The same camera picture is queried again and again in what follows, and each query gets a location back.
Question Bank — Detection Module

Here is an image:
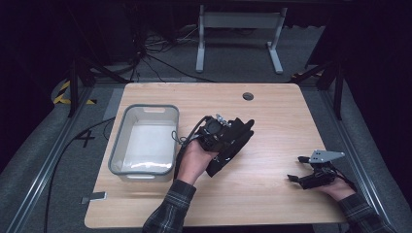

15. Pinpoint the grey plastic bin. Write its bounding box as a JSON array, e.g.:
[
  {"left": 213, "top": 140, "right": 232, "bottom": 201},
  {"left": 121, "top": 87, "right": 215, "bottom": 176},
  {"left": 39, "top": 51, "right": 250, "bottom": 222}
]
[{"left": 108, "top": 103, "right": 181, "bottom": 183}]

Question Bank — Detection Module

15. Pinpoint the small grey metal plate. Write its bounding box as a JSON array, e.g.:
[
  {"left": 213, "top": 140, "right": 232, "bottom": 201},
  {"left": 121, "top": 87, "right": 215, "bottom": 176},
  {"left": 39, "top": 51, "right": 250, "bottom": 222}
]
[{"left": 80, "top": 191, "right": 108, "bottom": 205}]

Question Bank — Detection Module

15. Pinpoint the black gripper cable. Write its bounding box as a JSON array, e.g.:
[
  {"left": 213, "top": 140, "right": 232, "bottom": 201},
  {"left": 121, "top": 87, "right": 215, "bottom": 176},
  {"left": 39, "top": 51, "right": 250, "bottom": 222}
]
[
  {"left": 334, "top": 171, "right": 358, "bottom": 192},
  {"left": 173, "top": 116, "right": 212, "bottom": 181}
]

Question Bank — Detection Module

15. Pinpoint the white metal desk frame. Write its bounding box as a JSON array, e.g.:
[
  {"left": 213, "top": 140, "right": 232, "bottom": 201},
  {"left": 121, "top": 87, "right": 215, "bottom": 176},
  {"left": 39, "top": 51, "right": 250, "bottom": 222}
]
[{"left": 194, "top": 4, "right": 289, "bottom": 75}]

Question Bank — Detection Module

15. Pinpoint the aluminium floor rail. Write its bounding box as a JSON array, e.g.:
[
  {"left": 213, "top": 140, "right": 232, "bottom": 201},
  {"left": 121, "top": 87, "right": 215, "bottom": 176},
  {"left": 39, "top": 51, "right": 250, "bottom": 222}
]
[
  {"left": 318, "top": 89, "right": 392, "bottom": 229},
  {"left": 5, "top": 86, "right": 95, "bottom": 233}
]

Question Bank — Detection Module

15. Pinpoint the black metal stand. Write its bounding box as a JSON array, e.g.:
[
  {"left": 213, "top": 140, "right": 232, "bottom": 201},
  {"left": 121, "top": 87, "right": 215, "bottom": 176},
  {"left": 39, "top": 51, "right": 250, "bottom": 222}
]
[
  {"left": 291, "top": 60, "right": 345, "bottom": 121},
  {"left": 67, "top": 57, "right": 131, "bottom": 118}
]

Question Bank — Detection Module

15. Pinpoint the black floor cable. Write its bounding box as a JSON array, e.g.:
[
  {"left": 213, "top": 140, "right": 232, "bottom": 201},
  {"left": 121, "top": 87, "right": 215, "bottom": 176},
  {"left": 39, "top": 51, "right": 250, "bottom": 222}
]
[{"left": 43, "top": 116, "right": 117, "bottom": 233}]

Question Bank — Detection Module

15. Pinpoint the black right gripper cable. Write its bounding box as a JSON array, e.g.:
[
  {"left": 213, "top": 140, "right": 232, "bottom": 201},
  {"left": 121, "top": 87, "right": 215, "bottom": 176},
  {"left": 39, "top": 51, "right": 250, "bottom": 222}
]
[{"left": 334, "top": 171, "right": 358, "bottom": 192}]

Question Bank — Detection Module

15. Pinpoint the person's left hand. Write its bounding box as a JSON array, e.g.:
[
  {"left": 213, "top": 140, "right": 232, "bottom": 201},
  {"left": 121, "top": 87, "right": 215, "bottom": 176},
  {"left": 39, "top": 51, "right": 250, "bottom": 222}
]
[{"left": 176, "top": 139, "right": 220, "bottom": 186}]

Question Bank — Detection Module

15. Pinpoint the person's right hand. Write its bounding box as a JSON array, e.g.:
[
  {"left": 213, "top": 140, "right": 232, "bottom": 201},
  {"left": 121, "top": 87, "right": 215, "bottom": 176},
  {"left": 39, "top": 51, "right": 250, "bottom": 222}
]
[{"left": 317, "top": 176, "right": 358, "bottom": 202}]

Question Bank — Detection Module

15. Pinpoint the bundle of floor cables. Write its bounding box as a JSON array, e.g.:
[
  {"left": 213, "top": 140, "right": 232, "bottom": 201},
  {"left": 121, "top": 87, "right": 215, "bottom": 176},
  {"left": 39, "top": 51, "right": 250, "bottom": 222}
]
[{"left": 129, "top": 25, "right": 216, "bottom": 83}]

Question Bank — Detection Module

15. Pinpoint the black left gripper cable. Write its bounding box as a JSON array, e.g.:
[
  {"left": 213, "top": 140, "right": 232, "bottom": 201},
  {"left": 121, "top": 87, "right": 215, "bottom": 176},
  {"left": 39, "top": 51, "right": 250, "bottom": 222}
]
[{"left": 173, "top": 116, "right": 212, "bottom": 181}]

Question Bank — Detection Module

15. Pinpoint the yellow black hazard tape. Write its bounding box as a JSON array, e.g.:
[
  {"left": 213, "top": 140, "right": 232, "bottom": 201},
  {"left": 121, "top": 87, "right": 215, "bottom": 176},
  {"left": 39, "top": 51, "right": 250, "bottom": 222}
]
[{"left": 52, "top": 80, "right": 98, "bottom": 106}]

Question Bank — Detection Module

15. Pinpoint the black cloth garment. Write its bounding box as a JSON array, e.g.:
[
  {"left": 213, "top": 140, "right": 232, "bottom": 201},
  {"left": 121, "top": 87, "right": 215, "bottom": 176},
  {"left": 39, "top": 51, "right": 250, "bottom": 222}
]
[{"left": 205, "top": 117, "right": 256, "bottom": 178}]

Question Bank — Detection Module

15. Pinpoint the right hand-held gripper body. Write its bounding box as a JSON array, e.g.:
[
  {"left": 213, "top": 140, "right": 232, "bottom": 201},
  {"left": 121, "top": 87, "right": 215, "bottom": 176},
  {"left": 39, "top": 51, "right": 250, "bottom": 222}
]
[{"left": 300, "top": 149, "right": 346, "bottom": 190}]

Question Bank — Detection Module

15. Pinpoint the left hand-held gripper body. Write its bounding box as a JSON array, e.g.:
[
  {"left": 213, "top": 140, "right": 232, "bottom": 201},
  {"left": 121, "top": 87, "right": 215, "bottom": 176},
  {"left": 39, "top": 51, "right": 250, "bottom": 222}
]
[{"left": 194, "top": 114, "right": 233, "bottom": 153}]

